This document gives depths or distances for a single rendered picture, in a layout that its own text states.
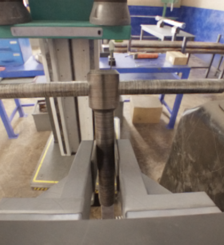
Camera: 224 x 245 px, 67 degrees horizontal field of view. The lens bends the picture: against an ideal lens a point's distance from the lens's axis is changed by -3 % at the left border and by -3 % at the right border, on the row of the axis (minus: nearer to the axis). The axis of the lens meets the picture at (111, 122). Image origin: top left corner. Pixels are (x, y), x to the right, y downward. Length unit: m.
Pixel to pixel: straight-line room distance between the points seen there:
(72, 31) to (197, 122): 0.69
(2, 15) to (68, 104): 0.66
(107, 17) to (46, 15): 0.36
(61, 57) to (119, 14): 0.49
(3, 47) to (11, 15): 1.19
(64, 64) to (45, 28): 0.34
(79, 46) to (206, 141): 0.95
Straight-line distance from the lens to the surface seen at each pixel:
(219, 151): 0.29
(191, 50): 3.72
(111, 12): 0.83
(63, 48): 1.15
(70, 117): 1.36
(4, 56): 2.17
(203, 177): 0.33
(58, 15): 1.04
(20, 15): 0.96
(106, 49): 2.20
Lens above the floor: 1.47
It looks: 37 degrees down
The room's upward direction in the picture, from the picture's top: 2 degrees clockwise
